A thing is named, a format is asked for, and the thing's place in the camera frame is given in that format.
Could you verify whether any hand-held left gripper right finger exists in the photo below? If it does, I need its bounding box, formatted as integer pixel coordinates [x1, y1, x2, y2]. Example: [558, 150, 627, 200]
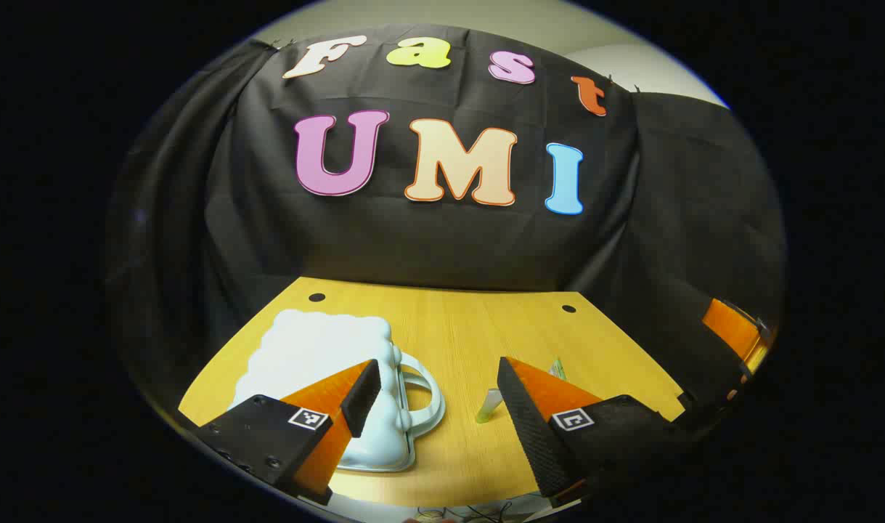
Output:
[496, 356, 693, 509]

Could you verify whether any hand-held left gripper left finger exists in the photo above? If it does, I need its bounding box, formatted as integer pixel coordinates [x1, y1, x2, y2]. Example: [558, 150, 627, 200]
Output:
[194, 358, 382, 507]

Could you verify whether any light blue small suitcase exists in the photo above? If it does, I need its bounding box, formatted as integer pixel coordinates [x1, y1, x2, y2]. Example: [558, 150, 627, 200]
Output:
[228, 309, 446, 473]

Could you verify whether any black backdrop cloth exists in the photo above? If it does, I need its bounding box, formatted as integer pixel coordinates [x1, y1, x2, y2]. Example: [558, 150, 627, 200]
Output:
[105, 24, 788, 437]

